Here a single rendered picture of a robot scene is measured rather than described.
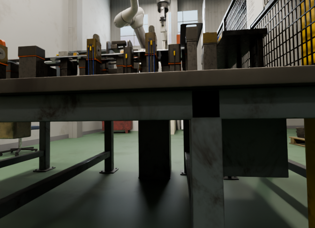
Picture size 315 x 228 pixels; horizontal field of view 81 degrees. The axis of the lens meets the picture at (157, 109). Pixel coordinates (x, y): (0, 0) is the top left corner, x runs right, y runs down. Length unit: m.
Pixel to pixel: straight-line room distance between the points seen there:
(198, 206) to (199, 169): 0.09
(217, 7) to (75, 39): 6.47
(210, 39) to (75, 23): 5.71
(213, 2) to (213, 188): 9.79
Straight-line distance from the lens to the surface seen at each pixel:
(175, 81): 0.46
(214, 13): 9.86
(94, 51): 1.18
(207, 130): 0.50
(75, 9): 6.78
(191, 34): 0.90
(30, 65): 1.39
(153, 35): 1.08
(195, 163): 0.51
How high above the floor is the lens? 0.59
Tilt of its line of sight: 2 degrees up
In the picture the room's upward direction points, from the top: 1 degrees counter-clockwise
